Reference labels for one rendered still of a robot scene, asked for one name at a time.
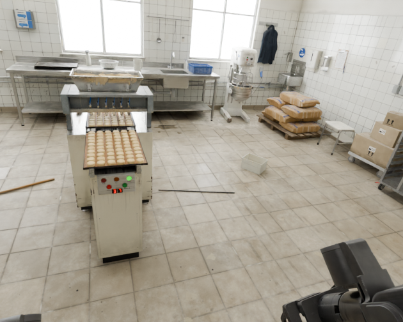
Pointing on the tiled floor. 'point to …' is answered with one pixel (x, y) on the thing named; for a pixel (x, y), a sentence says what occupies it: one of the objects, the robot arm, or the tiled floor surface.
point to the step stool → (339, 133)
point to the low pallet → (288, 130)
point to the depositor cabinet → (77, 161)
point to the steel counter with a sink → (173, 79)
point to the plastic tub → (254, 163)
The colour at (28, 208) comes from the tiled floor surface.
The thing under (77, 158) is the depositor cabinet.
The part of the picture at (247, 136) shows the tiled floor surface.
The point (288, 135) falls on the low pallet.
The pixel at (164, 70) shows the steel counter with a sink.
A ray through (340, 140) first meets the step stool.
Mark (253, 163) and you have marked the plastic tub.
